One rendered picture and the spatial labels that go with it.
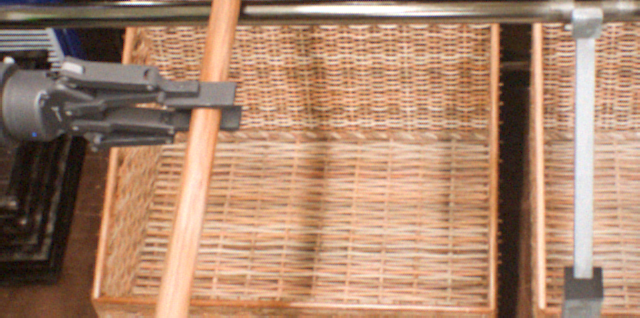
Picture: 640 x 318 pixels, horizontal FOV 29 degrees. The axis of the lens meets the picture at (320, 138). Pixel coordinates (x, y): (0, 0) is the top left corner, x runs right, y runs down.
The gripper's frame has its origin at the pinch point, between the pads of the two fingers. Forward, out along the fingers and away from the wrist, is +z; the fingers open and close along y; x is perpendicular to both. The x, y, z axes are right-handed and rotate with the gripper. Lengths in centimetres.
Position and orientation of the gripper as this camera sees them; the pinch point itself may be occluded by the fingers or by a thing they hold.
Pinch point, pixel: (205, 106)
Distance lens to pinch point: 129.6
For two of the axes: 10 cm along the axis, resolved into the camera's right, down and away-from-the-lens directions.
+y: 1.1, 6.0, 7.9
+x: -0.9, 8.0, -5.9
